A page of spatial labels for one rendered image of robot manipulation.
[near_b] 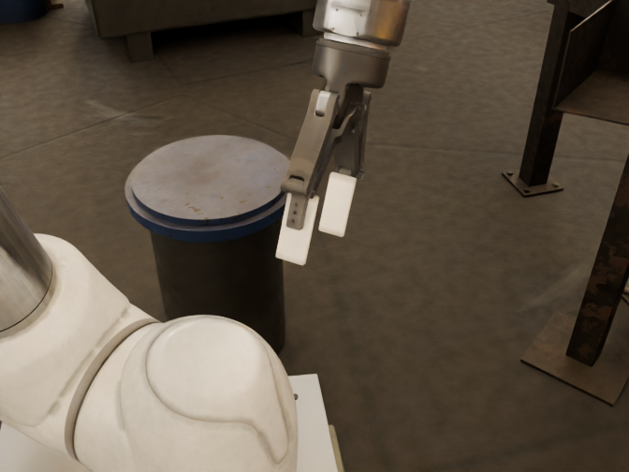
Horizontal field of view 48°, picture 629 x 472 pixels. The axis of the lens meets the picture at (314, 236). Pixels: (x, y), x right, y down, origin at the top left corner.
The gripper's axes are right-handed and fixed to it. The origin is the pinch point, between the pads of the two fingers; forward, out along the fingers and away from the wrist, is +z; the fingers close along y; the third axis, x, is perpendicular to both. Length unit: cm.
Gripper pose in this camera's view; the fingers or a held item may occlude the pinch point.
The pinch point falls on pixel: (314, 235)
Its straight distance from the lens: 74.8
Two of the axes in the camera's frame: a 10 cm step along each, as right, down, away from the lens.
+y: -3.2, 2.0, -9.3
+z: -2.0, 9.4, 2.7
